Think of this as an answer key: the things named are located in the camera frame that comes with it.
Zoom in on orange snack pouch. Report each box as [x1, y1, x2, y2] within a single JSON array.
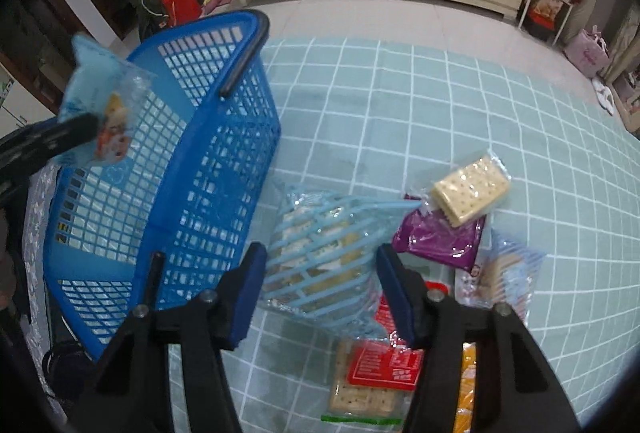
[[452, 343, 476, 433]]

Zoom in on light blue cartoon snack bag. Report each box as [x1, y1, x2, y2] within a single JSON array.
[[56, 33, 154, 166]]

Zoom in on red snack pouch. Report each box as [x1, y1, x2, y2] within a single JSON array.
[[347, 297, 424, 392]]

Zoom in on green cracker pack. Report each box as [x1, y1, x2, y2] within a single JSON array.
[[321, 340, 412, 427]]

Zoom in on blue striped biscuit bag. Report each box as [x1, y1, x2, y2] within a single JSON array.
[[260, 184, 421, 341], [454, 228, 547, 323]]

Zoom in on red yellow large snack bag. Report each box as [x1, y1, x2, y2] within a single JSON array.
[[424, 280, 449, 295]]

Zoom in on blue plastic basket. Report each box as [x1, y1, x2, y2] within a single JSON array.
[[42, 9, 281, 358]]

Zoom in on purple snack packet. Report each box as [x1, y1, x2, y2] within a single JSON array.
[[392, 199, 486, 273]]

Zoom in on black bag on floor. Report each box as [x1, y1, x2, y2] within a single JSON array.
[[138, 0, 169, 42]]

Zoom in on clear wrapped cracker pack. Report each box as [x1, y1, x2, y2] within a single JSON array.
[[430, 152, 512, 228]]

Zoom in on red shopping bag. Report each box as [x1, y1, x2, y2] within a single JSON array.
[[160, 0, 202, 26]]

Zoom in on teal checked mat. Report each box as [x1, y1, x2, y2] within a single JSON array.
[[250, 37, 639, 421]]

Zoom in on white slippers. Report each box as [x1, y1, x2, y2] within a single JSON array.
[[591, 76, 615, 116]]

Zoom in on pink bag on floor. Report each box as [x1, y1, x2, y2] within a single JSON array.
[[563, 26, 611, 78]]

